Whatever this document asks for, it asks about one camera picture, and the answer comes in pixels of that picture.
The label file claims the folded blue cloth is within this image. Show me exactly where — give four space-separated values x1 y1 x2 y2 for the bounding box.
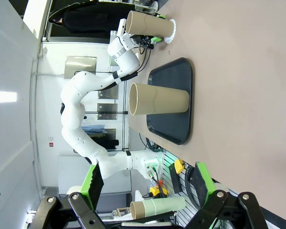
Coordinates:
82 125 107 135

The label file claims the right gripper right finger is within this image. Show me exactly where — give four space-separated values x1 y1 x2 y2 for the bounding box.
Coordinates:
184 161 270 229

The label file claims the black cable bundle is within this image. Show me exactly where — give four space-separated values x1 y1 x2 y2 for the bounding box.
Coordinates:
184 164 197 207

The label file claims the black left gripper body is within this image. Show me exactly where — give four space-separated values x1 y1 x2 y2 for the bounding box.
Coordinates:
131 34 155 50

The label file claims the brown plastic cup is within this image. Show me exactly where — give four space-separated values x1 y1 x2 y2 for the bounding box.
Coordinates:
128 83 190 116
125 10 176 38

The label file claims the spare brown cup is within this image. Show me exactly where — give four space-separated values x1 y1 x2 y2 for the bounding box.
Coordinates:
130 200 146 220

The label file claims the black rectangular block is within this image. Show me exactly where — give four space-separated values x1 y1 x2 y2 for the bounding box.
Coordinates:
168 163 183 194

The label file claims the black frame shelf rack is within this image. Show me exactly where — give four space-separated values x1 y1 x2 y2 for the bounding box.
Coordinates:
84 71 130 153

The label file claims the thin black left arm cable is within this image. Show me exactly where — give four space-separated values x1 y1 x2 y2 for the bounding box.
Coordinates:
97 44 152 91

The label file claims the spare light green cup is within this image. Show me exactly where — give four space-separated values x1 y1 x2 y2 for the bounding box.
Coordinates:
143 197 186 218

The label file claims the black plastic tray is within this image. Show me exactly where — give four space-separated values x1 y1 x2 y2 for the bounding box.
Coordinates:
146 57 194 146

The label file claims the metal wall panel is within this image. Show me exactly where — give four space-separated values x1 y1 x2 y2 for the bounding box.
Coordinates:
64 56 97 79

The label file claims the white lace paper coaster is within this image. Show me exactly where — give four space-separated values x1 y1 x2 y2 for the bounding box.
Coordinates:
163 18 177 44

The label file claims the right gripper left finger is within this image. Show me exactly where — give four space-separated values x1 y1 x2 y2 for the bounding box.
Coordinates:
30 162 105 229

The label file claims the yellow emergency stop button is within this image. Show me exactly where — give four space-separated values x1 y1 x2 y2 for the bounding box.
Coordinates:
174 159 185 174
149 186 169 199

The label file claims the bystander in black tee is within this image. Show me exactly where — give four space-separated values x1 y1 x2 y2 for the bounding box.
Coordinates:
48 1 136 40

